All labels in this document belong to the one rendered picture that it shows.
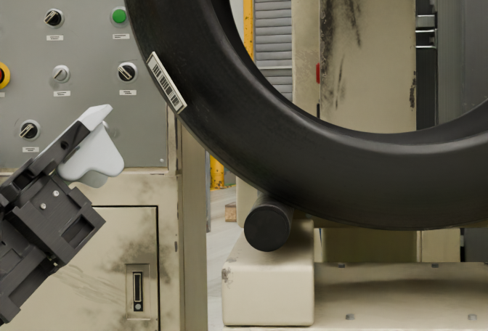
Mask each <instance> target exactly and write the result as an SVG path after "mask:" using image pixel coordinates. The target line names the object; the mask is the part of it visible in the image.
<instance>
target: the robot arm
mask: <svg viewBox="0 0 488 331"><path fill-rule="evenodd" d="M112 110H113V108H112V107H111V106H110V105H100V106H96V107H90V108H89V109H88V110H87V111H86V112H84V113H83V114H82V115H81V116H80V117H79V118H78V119H77V120H76V121H75V122H73V123H72V124H71V125H70V126H69V127H68V128H67V129H66V130H65V131H63V132H62V133H61V134H60V135H59V136H58V137H57V138H56V139H55V140H54V141H53V142H52V143H51V144H50V145H49V146H48V147H47V148H46V149H45V150H44V151H42V152H41V153H40V154H39V155H38V156H37V157H36V158H35V159H33V158H32V157H31V158H30V159H28V160H27V161H26V162H25V163H24V164H23V165H21V166H20V167H19V168H18V169H17V170H16V171H15V172H14V173H13V174H12V175H11V176H10V177H9V178H8V179H6V180H5V181H4V182H3V183H2V184H1V185H0V326H2V325H3V324H4V323H5V324H8V323H10V322H11V321H12V320H13V319H14V317H15V316H16V315H17V314H18V313H19V312H20V311H21V309H20V307H21V305H23V304H24V302H26V301H27V299H29V297H30V296H31V295H32V294H33V293H34V292H35V291H36V290H37V289H38V287H39V286H40V285H41V284H42V283H43V282H44V281H45V280H46V279H47V277H49V276H50V275H52V274H54V273H56V272H57V271H58V270H59V269H60V268H62V267H64V266H66V265H67V264H68V263H69V262H70V261H71V260H72V259H73V257H74V256H75V255H76V254H77V253H78V252H79V251H80V250H81V249H82V247H83V246H84V245H85V244H86V243H87V242H88V241H89V240H90V239H91V238H92V237H93V236H94V235H95V234H96V233H97V232H98V230H99V229H100V228H101V227H102V226H103V225H104V224H105V223H106V220H104V219H103V217H101V215H99V214H98V212H96V211H95V209H93V207H91V204H92V202H91V201H90V200H89V199H88V198H87V197H86V196H85V195H84V194H83V193H82V192H81V191H80V189H79V188H78V187H77V186H75V187H74V188H72V189H71V188H70V187H69V185H70V184H71V183H73V182H79V183H82V184H85V185H86V186H89V187H92V188H95V189H98V188H100V187H102V186H103V185H104V184H105V183H106V182H107V179H108V177H117V176H118V175H119V174H120V173H121V172H122V171H123V168H124V162H123V158H122V157H121V155H120V153H119V152H118V150H117V149H116V147H115V145H114V144H113V142H112V140H111V139H110V137H109V136H108V134H107V132H106V130H105V128H104V126H103V120H104V119H105V118H106V116H107V115H108V114H109V113H110V112H111V111H112ZM54 169H55V170H54ZM53 170H54V171H53ZM52 171H53V172H52ZM51 172H52V173H51ZM50 173H51V174H50ZM49 174H50V175H49ZM50 258H51V260H49V259H50ZM54 263H56V264H58V265H56V266H55V265H54Z"/></svg>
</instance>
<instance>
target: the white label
mask: <svg viewBox="0 0 488 331"><path fill-rule="evenodd" d="M147 65H148V66H149V68H150V69H151V71H152V73H153V75H154V76H155V78H156V79H157V81H158V83H159V84H160V86H161V88H162V90H163V91H164V93H165V94H166V96H167V97H168V99H169V101H170V103H171V104H172V106H173V107H174V109H175V111H176V113H177V114H179V113H180V112H181V111H182V110H183V109H184V108H185V107H186V106H187V104H186V103H185V101H184V100H183V98H182V96H181V94H180V93H179V91H178V90H177V88H176V87H175V85H174V83H173V81H172V80H171V78H170V77H169V75H168V73H167V72H166V70H165V68H164V66H163V65H162V63H161V62H160V60H159V59H158V57H157V55H156V53H155V52H152V54H151V55H150V57H149V59H148V60H147Z"/></svg>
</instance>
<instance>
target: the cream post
mask: <svg viewBox="0 0 488 331"><path fill-rule="evenodd" d="M319 43H320V119H321V120H324V121H327V122H328V123H332V124H334V125H337V126H341V127H344V128H349V129H352V130H356V131H364V132H371V133H383V134H390V133H402V132H408V131H416V36H415V0H319ZM321 237H322V262H417V231H389V230H379V229H368V228H345V229H321Z"/></svg>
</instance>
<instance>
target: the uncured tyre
mask: <svg viewBox="0 0 488 331"><path fill-rule="evenodd" d="M124 4H125V7H126V13H127V16H128V19H129V24H130V26H131V30H132V33H133V36H134V39H135V41H136V44H137V47H138V50H139V53H140V54H141V56H142V59H143V61H144V64H145V66H146V68H147V70H148V72H149V74H150V76H151V78H152V80H153V82H154V83H155V85H156V87H157V88H158V91H159V92H160V94H161V95H162V97H163V98H164V100H165V101H166V103H167V105H168V106H169V107H170V109H171V110H172V112H173V113H174V114H175V116H176V117H177V118H178V120H179V121H180V122H181V124H182V125H183V126H184V127H185V128H186V129H187V131H188V132H189V133H190V134H191V135H192V136H193V138H194V139H195V140H196V141H197V142H198V143H199V144H200V145H201V146H202V147H203V148H204V149H205V150H206V151H207V152H208V153H209V154H210V155H211V156H213V157H214V158H215V159H216V160H217V161H219V162H220V163H221V164H222V165H223V166H224V167H225V168H227V169H228V170H229V171H231V172H232V173H233V174H234V175H236V176H237V177H239V178H240V179H242V180H243V181H244V182H246V183H247V184H249V185H251V186H252V187H254V188H255V189H257V190H258V191H260V192H262V193H264V194H265V195H268V196H269V197H271V198H273V199H275V200H277V201H279V202H281V203H283V204H285V205H288V206H290V207H292V208H295V209H297V210H299V211H302V212H305V213H308V214H310V215H313V216H316V217H319V218H323V219H326V220H328V221H334V222H337V223H340V224H346V225H350V226H358V227H362V228H368V229H379V230H389V231H417V230H418V229H422V228H434V227H442V226H453V225H458V226H465V225H469V224H475V223H478V222H481V221H486V220H488V98H487V99H486V100H484V101H483V102H482V103H481V104H479V105H477V106H476V107H475V108H473V109H472V110H469V111H468V112H466V113H464V114H462V115H460V116H458V117H456V118H454V119H452V120H449V121H447V122H445V123H442V124H439V125H437V126H432V127H430V128H425V129H421V130H417V131H408V132H402V133H390V134H383V133H371V132H364V131H356V130H352V129H349V128H344V127H341V126H337V125H334V124H332V123H328V122H327V121H324V120H321V119H319V118H317V117H315V116H313V115H311V114H309V113H308V112H306V111H304V110H302V109H301V108H300V107H298V106H296V105H295V104H293V103H292V102H291V101H290V100H288V99H287V98H286V97H284V96H283V95H282V94H281V93H280V92H279V91H278V90H276V88H275V87H273V85H272V84H271V83H270V82H269V81H268V80H267V79H266V78H265V77H264V75H263V74H262V73H261V71H260V70H259V69H258V68H257V66H256V64H255V63H254V61H253V60H252V59H251V56H250V55H249V53H248V51H247V50H246V48H245V46H244V44H243V41H242V39H241V37H240V34H239V32H238V30H237V26H236V24H235V20H234V17H233V13H232V8H231V4H230V0H124ZM152 52H155V53H156V55H157V57H158V59H159V60H160V62H161V63H162V65H163V66H164V68H165V70H166V72H167V73H168V75H169V77H170V78H171V80H172V81H173V83H174V85H175V87H176V88H177V90H178V91H179V93H180V94H181V96H182V98H183V100H184V101H185V103H186V104H187V106H186V107H185V108H184V109H183V110H182V111H181V112H180V113H179V114H177V113H176V111H175V109H174V107H173V106H172V104H171V103H170V101H169V99H168V97H167V96H166V94H165V93H164V91H163V90H162V88H161V86H160V84H159V83H158V81H157V79H156V78H155V76H154V75H153V73H152V71H151V69H150V68H149V66H148V65H147V60H148V59H149V57H150V55H151V54H152Z"/></svg>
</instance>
